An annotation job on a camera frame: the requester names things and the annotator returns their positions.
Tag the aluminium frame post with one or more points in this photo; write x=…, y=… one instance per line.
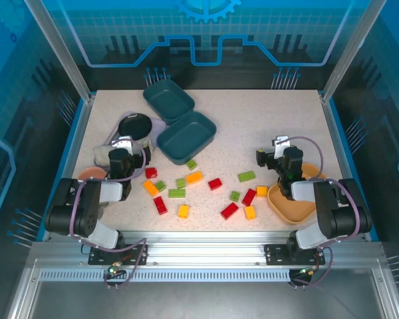
x=61, y=50
x=349, y=56

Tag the aluminium side rail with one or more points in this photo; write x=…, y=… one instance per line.
x=332, y=126
x=81, y=126

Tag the aluminium cross rail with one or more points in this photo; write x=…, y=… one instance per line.
x=203, y=246

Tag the yellow lego brick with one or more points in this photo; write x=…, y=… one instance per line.
x=183, y=211
x=262, y=191
x=249, y=213

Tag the small red lego brick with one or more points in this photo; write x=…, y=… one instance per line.
x=214, y=184
x=151, y=173

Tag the long red lego brick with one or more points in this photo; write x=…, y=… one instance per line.
x=160, y=205
x=249, y=197
x=229, y=211

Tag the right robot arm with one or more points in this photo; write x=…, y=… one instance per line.
x=336, y=206

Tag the lavender plate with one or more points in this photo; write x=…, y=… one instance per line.
x=158, y=126

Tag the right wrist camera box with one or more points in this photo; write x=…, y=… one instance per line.
x=281, y=146

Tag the black round bowl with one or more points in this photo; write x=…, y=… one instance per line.
x=134, y=126

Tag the teal plastic container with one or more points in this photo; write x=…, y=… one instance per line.
x=168, y=99
x=186, y=136

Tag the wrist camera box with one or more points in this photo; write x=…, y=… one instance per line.
x=281, y=146
x=124, y=144

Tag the orange lego brick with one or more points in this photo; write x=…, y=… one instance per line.
x=194, y=178
x=150, y=188

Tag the green two-by-three lego brick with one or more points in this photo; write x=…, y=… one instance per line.
x=246, y=176

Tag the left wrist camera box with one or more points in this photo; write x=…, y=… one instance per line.
x=124, y=144

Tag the small LED circuit board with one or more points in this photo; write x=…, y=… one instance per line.
x=306, y=272
x=115, y=270

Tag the small green lego brick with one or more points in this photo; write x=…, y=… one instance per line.
x=181, y=183
x=235, y=196
x=160, y=185
x=191, y=164

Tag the green two-by-four lego brick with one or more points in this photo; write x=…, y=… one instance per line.
x=177, y=193

